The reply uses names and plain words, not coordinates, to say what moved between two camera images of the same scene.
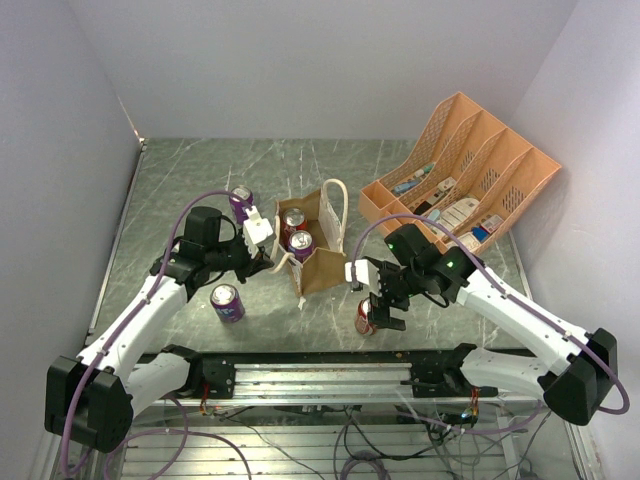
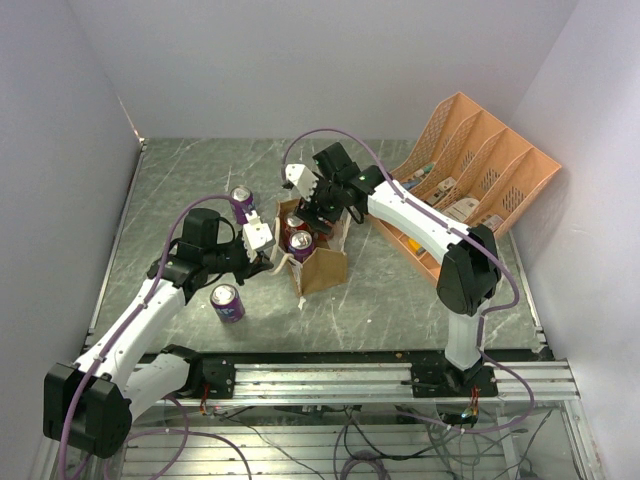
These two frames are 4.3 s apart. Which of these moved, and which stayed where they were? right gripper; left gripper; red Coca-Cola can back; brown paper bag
Moved: right gripper
Stayed: red Coca-Cola can back; brown paper bag; left gripper
